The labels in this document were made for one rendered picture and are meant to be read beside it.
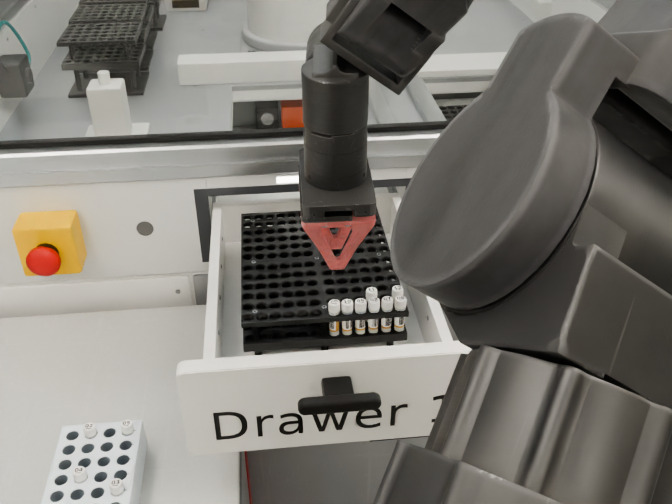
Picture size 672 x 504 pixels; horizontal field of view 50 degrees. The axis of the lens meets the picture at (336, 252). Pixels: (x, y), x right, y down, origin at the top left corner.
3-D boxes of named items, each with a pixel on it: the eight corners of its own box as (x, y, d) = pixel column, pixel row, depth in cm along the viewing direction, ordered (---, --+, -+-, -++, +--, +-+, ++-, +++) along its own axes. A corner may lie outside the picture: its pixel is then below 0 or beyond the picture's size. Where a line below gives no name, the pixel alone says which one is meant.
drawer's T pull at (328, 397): (381, 410, 65) (382, 399, 64) (298, 417, 64) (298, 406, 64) (375, 382, 68) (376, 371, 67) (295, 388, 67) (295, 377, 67)
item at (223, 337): (459, 409, 74) (465, 365, 71) (204, 430, 72) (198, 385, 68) (392, 210, 107) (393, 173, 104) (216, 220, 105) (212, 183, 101)
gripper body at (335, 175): (364, 161, 72) (366, 92, 68) (376, 221, 64) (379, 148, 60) (299, 164, 72) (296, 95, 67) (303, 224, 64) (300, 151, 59)
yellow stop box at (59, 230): (81, 277, 92) (69, 229, 88) (22, 281, 91) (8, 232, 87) (88, 254, 96) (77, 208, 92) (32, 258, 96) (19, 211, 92)
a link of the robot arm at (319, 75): (298, 70, 58) (370, 70, 58) (302, 37, 63) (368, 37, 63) (301, 146, 62) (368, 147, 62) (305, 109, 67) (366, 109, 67)
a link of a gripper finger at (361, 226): (366, 237, 76) (368, 159, 70) (374, 281, 70) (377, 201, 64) (301, 240, 75) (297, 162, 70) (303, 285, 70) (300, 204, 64)
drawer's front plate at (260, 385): (478, 432, 74) (491, 350, 67) (188, 456, 71) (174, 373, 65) (473, 419, 75) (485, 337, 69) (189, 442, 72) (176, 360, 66)
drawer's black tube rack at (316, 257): (405, 357, 80) (408, 311, 76) (245, 369, 79) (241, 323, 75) (375, 247, 98) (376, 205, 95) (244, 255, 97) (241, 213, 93)
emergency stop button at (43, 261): (62, 278, 89) (55, 251, 87) (28, 280, 89) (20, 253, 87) (67, 264, 92) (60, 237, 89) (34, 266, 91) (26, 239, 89)
